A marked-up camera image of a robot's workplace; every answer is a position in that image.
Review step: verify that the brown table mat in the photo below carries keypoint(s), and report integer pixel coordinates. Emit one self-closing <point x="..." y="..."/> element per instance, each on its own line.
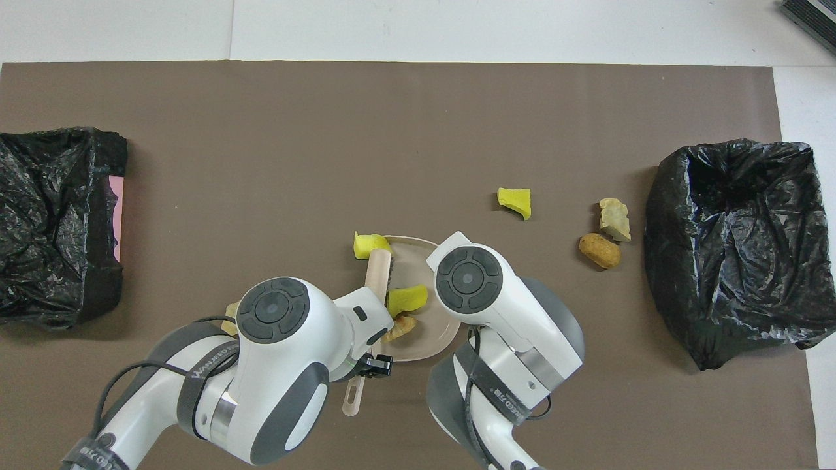
<point x="261" y="130"/>

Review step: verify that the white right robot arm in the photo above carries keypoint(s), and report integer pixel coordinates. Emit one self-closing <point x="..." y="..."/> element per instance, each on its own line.
<point x="516" y="313"/>

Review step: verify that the beige hand brush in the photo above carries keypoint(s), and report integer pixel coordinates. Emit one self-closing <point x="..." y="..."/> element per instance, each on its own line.
<point x="377" y="271"/>

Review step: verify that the yellow sponge piece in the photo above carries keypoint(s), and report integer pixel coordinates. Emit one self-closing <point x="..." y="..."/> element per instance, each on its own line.
<point x="369" y="245"/>
<point x="513" y="198"/>
<point x="406" y="300"/>

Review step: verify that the pink plastic bin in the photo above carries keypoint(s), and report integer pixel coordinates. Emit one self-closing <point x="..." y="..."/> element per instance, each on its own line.
<point x="117" y="215"/>

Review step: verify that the small pale stone chunk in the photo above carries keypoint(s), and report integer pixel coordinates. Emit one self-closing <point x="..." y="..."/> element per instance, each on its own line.
<point x="400" y="328"/>

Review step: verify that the beige plastic dustpan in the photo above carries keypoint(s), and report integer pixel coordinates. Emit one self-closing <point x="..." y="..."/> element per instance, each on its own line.
<point x="431" y="326"/>

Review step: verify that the black plastic trash bag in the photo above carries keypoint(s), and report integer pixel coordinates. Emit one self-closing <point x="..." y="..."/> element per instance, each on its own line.
<point x="731" y="261"/>
<point x="52" y="228"/>

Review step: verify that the dark grey ribbed device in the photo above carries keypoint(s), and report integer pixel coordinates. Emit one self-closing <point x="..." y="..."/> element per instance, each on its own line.
<point x="816" y="16"/>

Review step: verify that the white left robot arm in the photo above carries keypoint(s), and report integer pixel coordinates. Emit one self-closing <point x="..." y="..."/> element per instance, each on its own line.
<point x="281" y="365"/>

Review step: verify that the brown potato-shaped lump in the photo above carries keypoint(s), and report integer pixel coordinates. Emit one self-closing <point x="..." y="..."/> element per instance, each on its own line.
<point x="599" y="250"/>

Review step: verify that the large pale stone chunk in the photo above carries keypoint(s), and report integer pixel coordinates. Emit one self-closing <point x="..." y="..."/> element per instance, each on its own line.
<point x="230" y="320"/>

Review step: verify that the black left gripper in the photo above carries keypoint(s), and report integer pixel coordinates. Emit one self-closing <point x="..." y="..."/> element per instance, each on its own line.
<point x="377" y="367"/>

